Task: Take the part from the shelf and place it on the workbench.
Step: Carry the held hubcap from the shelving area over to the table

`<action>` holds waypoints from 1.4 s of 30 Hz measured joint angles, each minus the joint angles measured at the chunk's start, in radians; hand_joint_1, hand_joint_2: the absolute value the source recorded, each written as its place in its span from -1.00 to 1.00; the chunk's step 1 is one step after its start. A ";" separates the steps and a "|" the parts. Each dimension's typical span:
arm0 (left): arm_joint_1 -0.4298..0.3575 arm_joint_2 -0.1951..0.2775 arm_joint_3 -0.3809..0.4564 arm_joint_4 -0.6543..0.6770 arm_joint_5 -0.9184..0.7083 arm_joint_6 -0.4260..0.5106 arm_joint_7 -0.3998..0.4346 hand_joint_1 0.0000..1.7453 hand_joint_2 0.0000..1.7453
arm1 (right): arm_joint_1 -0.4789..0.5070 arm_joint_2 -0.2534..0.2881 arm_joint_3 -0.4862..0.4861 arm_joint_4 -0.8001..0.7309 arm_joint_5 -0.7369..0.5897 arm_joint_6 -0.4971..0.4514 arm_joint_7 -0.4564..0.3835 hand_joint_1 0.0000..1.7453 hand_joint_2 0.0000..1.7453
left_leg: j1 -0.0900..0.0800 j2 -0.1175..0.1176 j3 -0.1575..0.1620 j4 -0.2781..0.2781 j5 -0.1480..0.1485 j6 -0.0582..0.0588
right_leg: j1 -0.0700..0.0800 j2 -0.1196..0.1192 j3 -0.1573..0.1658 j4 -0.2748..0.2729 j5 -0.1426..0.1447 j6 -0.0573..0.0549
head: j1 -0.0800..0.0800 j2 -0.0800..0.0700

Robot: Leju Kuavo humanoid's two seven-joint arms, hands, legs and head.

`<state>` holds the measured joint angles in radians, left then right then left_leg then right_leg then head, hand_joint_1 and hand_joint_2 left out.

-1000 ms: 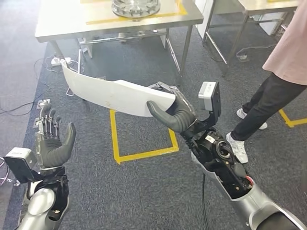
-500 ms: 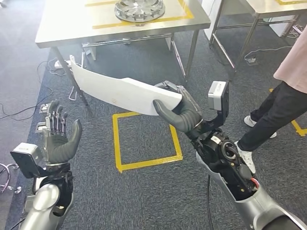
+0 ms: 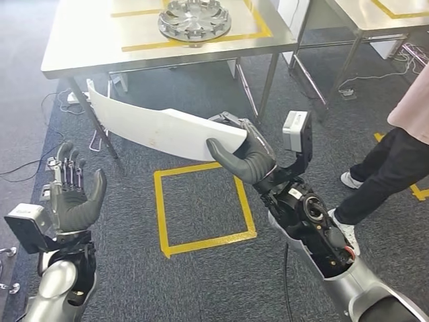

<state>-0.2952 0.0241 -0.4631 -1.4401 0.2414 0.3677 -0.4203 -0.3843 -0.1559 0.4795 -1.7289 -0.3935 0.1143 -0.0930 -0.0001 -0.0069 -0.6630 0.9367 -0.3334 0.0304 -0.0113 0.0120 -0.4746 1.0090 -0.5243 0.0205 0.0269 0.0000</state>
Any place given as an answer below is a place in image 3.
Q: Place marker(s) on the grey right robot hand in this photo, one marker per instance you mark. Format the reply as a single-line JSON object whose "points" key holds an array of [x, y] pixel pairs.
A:
{"points": [[256, 160]]}

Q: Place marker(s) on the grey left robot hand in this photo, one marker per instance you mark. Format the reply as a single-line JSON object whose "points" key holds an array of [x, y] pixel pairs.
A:
{"points": [[72, 209]]}

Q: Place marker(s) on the white curved plastic part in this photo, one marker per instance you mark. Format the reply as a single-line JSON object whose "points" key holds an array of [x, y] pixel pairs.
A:
{"points": [[160, 129]]}

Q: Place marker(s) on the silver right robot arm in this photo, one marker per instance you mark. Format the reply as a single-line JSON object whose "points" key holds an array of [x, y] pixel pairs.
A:
{"points": [[311, 222]]}

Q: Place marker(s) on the steel workbench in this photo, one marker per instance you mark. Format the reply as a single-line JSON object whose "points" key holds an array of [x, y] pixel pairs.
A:
{"points": [[93, 35]]}

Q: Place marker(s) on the yellow tape on workbench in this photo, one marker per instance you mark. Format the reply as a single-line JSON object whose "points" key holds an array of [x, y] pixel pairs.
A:
{"points": [[151, 44]]}

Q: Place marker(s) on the white power strip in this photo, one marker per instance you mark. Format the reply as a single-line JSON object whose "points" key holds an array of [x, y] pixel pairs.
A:
{"points": [[78, 98]]}

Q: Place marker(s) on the yellow floor tape square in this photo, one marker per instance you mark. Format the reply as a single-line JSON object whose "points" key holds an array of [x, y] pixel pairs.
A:
{"points": [[161, 209], [418, 193]]}

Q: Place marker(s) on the white floor socket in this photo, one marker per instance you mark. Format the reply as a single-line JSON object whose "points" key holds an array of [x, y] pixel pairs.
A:
{"points": [[347, 93]]}

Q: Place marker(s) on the white partition panel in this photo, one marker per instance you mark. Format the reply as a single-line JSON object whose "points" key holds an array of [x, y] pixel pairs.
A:
{"points": [[291, 22]]}

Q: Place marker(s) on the silver wheel hubcap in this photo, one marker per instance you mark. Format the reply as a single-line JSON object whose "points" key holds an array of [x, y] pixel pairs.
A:
{"points": [[194, 20]]}

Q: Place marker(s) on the person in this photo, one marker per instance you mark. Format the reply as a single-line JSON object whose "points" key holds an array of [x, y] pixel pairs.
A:
{"points": [[385, 169]]}

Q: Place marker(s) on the steel table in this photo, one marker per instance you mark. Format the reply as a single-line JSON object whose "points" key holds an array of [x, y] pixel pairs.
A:
{"points": [[352, 13]]}

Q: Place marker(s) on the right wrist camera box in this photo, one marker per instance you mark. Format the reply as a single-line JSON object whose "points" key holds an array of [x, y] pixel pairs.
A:
{"points": [[295, 131]]}

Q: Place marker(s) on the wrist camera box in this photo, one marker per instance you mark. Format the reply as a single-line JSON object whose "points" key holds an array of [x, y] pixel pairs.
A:
{"points": [[25, 226], [295, 131]]}

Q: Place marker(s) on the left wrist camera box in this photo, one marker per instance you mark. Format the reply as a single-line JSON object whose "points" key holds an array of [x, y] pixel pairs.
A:
{"points": [[25, 226]]}

